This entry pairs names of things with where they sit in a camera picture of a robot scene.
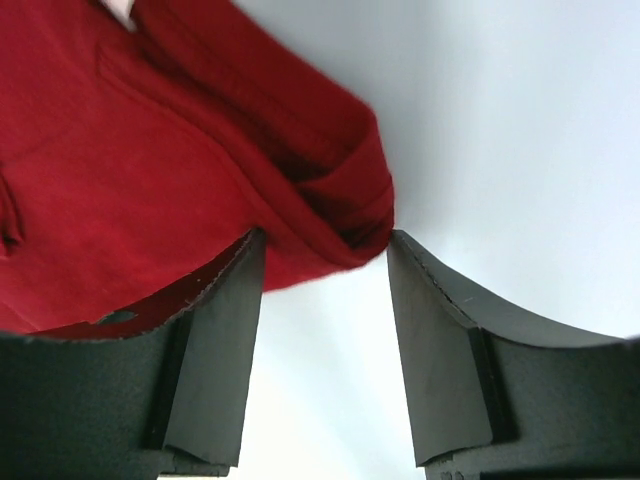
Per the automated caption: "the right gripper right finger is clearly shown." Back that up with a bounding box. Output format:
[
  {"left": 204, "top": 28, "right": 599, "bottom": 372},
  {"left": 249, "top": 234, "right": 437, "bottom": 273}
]
[{"left": 387, "top": 230, "right": 639, "bottom": 479}]

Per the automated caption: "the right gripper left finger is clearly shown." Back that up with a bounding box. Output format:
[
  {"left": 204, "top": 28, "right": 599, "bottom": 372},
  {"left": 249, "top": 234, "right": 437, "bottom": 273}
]
[{"left": 1, "top": 230, "right": 266, "bottom": 479}]

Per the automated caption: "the dark red t shirt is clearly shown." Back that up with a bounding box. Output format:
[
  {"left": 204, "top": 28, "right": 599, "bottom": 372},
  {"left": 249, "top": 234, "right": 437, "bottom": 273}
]
[{"left": 1, "top": 1, "right": 394, "bottom": 332}]

